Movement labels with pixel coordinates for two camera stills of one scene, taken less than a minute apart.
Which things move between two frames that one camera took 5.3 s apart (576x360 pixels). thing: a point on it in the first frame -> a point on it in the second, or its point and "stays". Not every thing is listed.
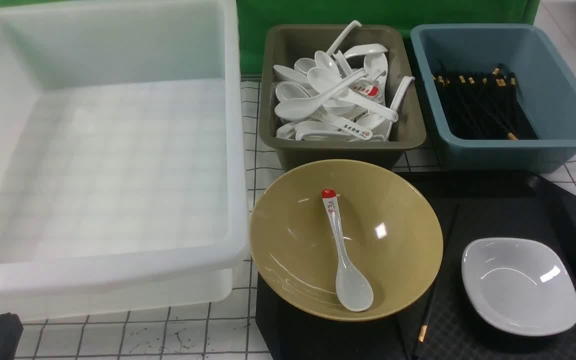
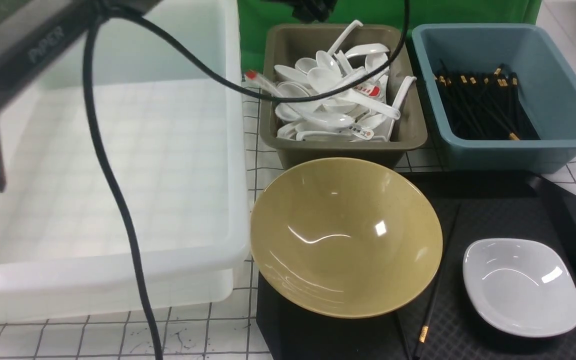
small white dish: (519, 286) stays
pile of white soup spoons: (347, 95) stays
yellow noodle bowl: (345, 240) stays
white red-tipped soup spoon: (354, 290) -> (326, 119)
